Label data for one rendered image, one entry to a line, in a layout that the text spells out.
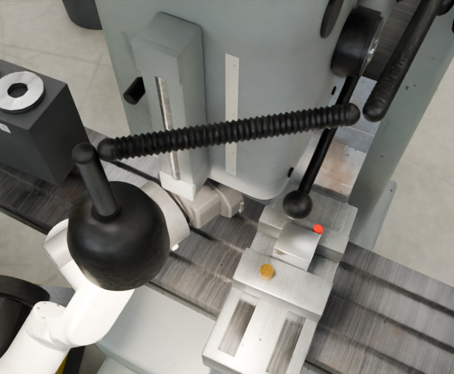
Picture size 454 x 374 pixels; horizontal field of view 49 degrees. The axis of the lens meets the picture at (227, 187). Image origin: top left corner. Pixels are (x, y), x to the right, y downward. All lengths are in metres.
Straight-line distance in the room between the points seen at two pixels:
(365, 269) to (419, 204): 1.28
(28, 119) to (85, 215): 0.60
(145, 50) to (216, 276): 0.62
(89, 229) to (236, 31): 0.18
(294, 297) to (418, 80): 0.45
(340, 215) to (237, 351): 0.30
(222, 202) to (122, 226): 0.33
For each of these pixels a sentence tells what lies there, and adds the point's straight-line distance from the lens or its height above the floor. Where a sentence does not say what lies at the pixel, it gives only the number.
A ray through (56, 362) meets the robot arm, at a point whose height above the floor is 1.18.
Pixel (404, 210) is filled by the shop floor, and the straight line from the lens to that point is 2.19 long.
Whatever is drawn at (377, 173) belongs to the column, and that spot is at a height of 0.83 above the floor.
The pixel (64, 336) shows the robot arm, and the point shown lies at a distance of 0.62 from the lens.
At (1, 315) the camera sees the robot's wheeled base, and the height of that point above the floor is 0.61.
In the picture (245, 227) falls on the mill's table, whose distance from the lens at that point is 0.97.
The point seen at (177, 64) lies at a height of 1.54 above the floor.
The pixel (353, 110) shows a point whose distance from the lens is 0.30.
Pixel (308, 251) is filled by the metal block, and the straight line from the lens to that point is 0.80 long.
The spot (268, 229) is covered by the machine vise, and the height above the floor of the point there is 1.04.
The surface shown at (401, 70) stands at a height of 1.59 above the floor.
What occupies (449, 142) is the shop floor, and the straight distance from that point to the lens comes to 2.46.
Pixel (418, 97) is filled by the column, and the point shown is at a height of 1.10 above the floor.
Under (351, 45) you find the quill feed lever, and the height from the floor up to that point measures 1.48.
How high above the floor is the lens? 1.81
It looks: 59 degrees down
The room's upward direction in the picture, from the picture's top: straight up
